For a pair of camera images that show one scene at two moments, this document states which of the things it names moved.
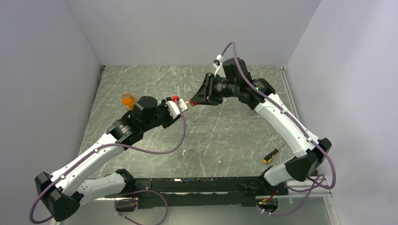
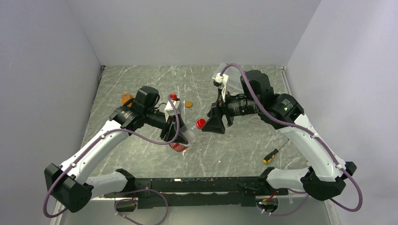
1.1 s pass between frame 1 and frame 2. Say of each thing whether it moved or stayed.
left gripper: moved
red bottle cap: moved
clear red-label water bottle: moved
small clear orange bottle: stayed
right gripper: moved
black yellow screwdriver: stayed
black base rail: stayed
